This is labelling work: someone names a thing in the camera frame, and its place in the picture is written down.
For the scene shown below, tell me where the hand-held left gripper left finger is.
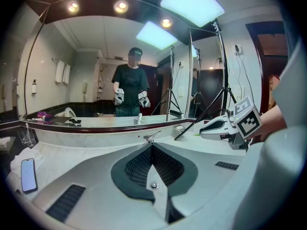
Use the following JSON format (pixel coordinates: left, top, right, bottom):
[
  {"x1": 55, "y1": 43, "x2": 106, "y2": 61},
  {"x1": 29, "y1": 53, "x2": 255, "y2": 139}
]
[{"x1": 32, "y1": 142, "x2": 156, "y2": 224}]

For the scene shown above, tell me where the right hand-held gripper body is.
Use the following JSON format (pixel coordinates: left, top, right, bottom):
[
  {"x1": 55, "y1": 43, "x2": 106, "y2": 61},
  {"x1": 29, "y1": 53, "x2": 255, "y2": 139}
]
[{"x1": 227, "y1": 95, "x2": 262, "y2": 150}]

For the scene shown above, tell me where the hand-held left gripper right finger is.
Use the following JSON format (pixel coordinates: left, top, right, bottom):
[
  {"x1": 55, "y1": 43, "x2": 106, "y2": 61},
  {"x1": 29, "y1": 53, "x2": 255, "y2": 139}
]
[{"x1": 152, "y1": 142, "x2": 243, "y2": 216}]

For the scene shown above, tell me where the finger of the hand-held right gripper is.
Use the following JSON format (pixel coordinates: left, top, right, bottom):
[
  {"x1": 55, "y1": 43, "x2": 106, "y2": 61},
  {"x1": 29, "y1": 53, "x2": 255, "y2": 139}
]
[
  {"x1": 203, "y1": 115, "x2": 235, "y2": 127},
  {"x1": 200, "y1": 126, "x2": 238, "y2": 140}
]

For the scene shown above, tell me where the chrome faucet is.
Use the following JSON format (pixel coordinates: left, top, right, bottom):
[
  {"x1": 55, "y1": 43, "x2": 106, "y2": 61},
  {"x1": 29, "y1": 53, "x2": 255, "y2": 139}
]
[{"x1": 143, "y1": 129, "x2": 162, "y2": 144}]

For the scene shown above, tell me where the person's right forearm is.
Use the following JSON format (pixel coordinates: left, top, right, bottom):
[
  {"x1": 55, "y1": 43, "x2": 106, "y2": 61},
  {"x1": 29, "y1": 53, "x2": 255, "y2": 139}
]
[{"x1": 249, "y1": 104, "x2": 288, "y2": 142}]

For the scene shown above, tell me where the small packet with green label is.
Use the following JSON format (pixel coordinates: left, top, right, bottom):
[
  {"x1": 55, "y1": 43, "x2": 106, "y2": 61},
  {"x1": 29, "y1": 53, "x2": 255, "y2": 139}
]
[{"x1": 193, "y1": 120, "x2": 204, "y2": 136}]

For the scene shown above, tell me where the white sink basin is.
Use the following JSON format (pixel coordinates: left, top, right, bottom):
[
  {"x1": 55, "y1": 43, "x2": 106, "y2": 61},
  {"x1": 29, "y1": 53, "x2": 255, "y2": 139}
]
[{"x1": 146, "y1": 164, "x2": 168, "y2": 191}]

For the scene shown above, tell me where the angled side mirror panel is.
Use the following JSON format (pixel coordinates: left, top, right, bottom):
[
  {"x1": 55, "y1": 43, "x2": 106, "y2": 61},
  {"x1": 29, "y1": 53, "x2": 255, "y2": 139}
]
[
  {"x1": 189, "y1": 29, "x2": 227, "y2": 118},
  {"x1": 0, "y1": 11, "x2": 46, "y2": 116}
]

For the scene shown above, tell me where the black light tripod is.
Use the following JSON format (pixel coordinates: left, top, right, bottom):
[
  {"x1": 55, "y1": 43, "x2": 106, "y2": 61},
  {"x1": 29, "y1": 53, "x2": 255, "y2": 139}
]
[{"x1": 174, "y1": 20, "x2": 240, "y2": 141}]

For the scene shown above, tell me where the white folded hand towel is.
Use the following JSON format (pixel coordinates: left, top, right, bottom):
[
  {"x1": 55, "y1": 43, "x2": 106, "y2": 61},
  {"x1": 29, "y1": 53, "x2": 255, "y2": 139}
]
[{"x1": 9, "y1": 149, "x2": 45, "y2": 177}]

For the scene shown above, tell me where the dark smartphone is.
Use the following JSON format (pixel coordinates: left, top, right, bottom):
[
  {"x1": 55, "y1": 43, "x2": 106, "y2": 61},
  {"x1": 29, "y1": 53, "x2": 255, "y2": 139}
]
[{"x1": 21, "y1": 158, "x2": 38, "y2": 195}]

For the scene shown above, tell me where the clear drinking glass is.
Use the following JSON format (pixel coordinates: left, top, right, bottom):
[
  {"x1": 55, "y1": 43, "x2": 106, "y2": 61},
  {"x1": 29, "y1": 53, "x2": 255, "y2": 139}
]
[
  {"x1": 25, "y1": 128, "x2": 36, "y2": 146},
  {"x1": 18, "y1": 129, "x2": 29, "y2": 146}
]

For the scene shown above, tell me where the white rectangular light panel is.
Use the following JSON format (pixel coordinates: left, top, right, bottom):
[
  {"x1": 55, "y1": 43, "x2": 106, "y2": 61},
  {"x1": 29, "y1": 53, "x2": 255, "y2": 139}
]
[{"x1": 160, "y1": 0, "x2": 225, "y2": 28}]

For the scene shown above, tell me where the white amenity tray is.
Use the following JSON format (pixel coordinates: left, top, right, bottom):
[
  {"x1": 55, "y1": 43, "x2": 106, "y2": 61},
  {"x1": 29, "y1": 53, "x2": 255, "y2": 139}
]
[{"x1": 0, "y1": 135, "x2": 16, "y2": 150}]

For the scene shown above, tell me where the white wall socket panel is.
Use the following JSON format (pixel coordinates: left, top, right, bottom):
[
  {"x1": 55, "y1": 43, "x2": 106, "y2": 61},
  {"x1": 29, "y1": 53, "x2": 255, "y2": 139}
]
[{"x1": 236, "y1": 85, "x2": 246, "y2": 101}]

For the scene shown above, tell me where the large wall mirror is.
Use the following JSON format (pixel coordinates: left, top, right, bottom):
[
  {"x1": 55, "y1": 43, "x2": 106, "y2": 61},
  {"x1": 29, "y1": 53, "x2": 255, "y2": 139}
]
[{"x1": 24, "y1": 15, "x2": 194, "y2": 118}]

